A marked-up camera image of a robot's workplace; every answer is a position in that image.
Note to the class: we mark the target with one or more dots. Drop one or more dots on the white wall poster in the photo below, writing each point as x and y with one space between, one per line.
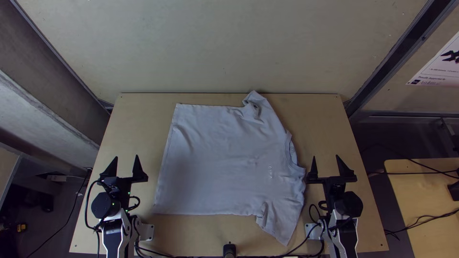
439 64

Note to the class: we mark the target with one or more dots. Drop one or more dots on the pale wooden side table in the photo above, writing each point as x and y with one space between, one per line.
423 200

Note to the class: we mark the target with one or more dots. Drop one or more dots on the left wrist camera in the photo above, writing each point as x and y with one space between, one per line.
109 183

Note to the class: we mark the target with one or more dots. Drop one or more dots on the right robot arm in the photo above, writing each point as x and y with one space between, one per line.
346 229

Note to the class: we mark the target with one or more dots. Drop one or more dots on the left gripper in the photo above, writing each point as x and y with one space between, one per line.
123 191

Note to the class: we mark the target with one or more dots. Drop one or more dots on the light grey t-shirt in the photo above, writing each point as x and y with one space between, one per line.
229 157

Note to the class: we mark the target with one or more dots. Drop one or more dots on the small yellow object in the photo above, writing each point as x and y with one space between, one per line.
21 226

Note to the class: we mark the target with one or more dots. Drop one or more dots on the dark metal frame post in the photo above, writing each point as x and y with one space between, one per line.
398 53

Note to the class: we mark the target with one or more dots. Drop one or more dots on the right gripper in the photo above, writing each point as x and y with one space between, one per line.
331 190

